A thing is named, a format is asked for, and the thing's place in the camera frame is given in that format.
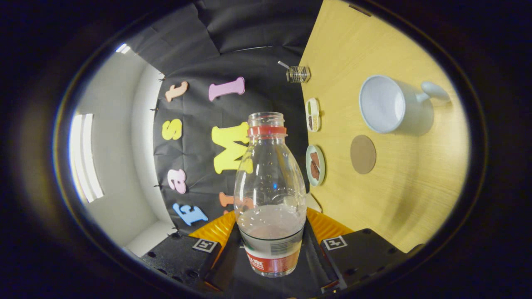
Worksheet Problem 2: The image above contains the pale green plate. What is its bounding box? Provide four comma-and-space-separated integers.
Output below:
305, 145, 326, 186

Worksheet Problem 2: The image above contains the metal wire basket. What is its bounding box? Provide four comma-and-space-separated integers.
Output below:
286, 66, 311, 83

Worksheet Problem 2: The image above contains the wooden table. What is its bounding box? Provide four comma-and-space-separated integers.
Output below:
299, 0, 470, 254

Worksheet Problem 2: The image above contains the white cup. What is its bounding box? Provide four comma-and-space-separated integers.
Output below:
359, 75, 451, 135

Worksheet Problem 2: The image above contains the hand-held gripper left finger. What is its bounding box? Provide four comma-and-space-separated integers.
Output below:
141, 210, 242, 292

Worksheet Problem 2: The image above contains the long ceiling light panel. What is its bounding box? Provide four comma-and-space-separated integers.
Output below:
69, 113, 104, 204

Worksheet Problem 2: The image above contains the white divided condiment dish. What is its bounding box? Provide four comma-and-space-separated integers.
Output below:
305, 98, 321, 132

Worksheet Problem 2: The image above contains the clear plastic juice bottle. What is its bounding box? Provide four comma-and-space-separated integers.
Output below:
234, 112, 308, 278

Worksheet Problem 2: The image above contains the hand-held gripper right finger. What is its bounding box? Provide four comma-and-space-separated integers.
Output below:
305, 207, 416, 292

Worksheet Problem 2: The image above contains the brown round coaster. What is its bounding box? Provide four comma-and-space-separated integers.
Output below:
350, 135, 377, 174

